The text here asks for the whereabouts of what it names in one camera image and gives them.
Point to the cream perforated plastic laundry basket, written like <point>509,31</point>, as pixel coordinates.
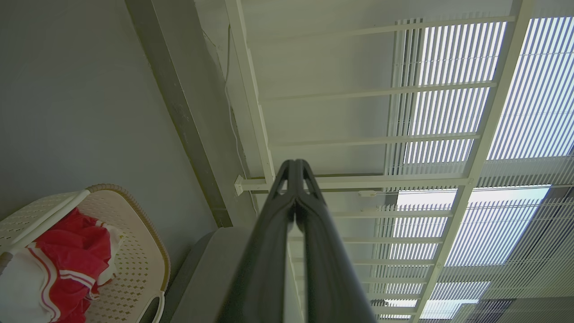
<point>134,251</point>

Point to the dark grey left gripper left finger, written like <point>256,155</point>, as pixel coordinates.
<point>264,251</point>

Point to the white slatted window blind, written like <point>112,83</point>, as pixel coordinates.
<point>493,233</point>
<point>448,54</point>

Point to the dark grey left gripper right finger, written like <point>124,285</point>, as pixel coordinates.
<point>327,260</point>

